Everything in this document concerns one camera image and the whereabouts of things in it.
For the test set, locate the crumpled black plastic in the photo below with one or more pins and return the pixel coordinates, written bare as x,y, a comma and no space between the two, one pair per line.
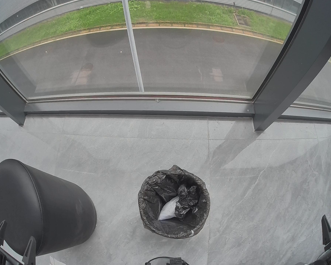
187,200

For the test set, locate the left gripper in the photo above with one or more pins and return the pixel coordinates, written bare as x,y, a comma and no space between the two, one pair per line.
4,255

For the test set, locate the black plastic bag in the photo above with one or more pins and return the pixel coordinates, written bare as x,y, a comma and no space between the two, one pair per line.
154,192

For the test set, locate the dark grey round chair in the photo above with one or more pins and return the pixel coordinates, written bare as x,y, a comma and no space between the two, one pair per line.
44,208

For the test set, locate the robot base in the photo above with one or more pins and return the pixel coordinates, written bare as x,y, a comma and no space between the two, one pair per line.
178,261

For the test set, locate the window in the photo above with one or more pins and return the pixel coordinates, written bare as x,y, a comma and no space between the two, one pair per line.
182,51

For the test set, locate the crumpled white paper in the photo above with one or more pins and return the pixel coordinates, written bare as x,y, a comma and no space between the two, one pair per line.
167,210

